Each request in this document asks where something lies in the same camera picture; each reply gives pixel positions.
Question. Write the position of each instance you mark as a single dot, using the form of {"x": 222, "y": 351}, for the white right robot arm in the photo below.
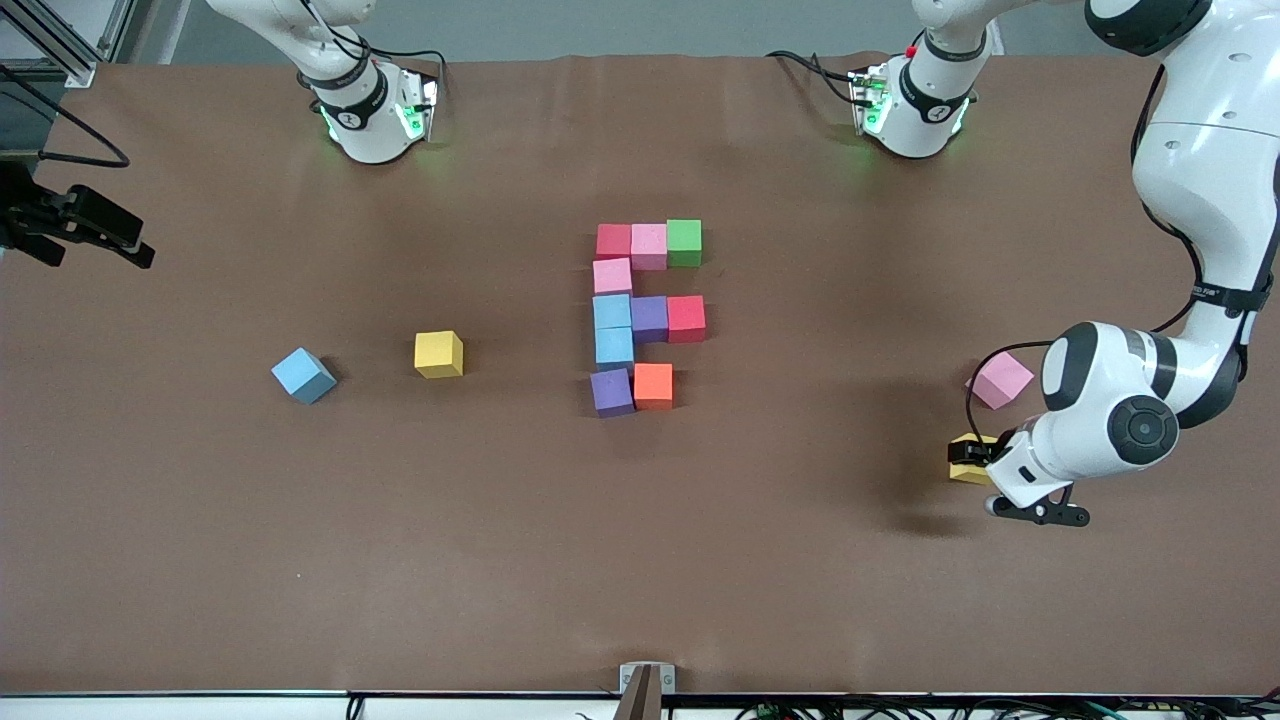
{"x": 380, "y": 100}

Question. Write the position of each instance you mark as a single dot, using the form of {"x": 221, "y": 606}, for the red foam cube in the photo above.
{"x": 686, "y": 318}
{"x": 613, "y": 240}

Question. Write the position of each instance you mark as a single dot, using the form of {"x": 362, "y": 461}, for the aluminium frame post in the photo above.
{"x": 75, "y": 70}

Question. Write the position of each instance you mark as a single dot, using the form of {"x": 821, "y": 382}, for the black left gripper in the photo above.
{"x": 977, "y": 452}

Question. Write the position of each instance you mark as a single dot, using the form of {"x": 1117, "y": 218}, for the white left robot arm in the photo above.
{"x": 1200, "y": 200}

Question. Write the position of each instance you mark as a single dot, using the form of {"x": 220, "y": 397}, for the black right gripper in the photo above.
{"x": 30, "y": 217}

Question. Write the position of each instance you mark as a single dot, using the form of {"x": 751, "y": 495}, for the brown table mat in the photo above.
{"x": 640, "y": 580}

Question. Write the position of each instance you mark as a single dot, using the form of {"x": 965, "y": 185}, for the yellow foam cube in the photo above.
{"x": 438, "y": 354}
{"x": 968, "y": 472}

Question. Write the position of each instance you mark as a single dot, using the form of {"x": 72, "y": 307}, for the blue foam cube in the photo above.
{"x": 614, "y": 348}
{"x": 303, "y": 375}
{"x": 612, "y": 311}

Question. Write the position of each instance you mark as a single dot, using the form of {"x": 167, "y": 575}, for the purple foam cube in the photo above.
{"x": 650, "y": 318}
{"x": 612, "y": 392}

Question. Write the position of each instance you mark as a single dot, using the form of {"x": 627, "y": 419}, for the pink foam cube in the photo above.
{"x": 1000, "y": 380}
{"x": 612, "y": 276}
{"x": 649, "y": 246}

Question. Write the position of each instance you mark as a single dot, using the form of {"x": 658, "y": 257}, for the green foam cube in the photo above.
{"x": 685, "y": 243}

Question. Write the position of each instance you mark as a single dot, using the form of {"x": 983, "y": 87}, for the grey metal camera bracket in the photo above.
{"x": 647, "y": 685}

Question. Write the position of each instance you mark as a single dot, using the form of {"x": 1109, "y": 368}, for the orange foam cube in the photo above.
{"x": 653, "y": 385}

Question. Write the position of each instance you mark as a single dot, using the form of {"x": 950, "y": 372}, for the white table edge rail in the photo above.
{"x": 200, "y": 708}

